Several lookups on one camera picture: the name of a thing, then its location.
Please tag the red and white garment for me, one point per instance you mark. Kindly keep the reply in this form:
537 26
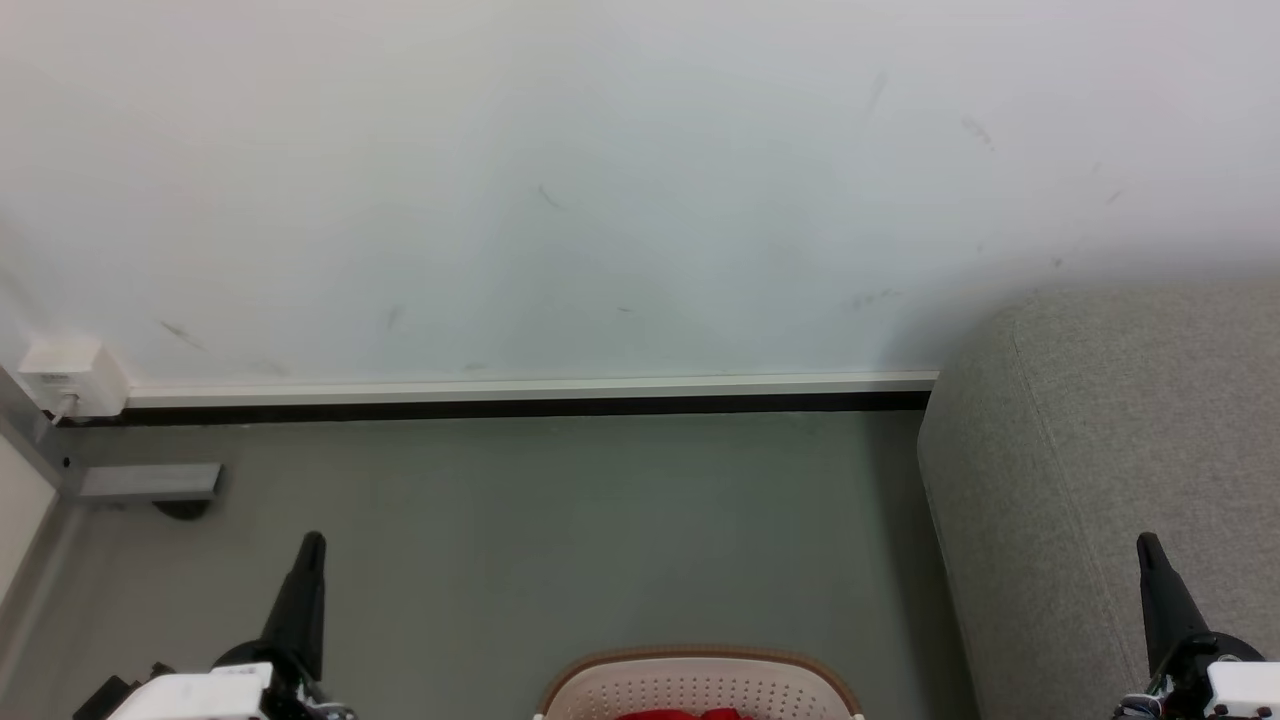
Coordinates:
685 714

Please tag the cream perforated laundry basket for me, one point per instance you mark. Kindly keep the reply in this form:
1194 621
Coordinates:
700 685

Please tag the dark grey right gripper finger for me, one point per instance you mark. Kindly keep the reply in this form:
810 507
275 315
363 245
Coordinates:
1165 610

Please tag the black round frame foot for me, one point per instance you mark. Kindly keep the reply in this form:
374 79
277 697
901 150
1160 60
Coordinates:
182 509

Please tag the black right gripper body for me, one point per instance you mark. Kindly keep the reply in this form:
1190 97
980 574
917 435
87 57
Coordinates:
1190 660

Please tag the grey metal frame leg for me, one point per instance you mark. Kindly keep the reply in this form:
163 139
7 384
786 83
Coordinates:
150 482

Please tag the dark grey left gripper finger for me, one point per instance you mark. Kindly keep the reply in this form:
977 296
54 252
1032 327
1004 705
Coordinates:
300 610

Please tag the white wall socket box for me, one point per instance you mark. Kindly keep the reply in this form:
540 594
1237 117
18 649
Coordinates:
70 375

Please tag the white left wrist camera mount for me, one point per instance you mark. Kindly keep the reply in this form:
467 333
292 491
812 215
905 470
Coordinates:
200 695

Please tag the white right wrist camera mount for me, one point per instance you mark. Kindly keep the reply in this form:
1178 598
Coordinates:
1245 692

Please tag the grey fabric sofa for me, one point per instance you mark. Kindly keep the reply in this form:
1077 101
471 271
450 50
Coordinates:
1080 480

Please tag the white and black baseboard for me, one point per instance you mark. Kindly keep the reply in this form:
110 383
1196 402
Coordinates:
500 390

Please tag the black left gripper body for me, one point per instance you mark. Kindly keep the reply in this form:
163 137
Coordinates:
255 652

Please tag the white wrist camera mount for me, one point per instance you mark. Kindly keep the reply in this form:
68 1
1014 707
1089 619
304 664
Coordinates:
200 695
1245 692

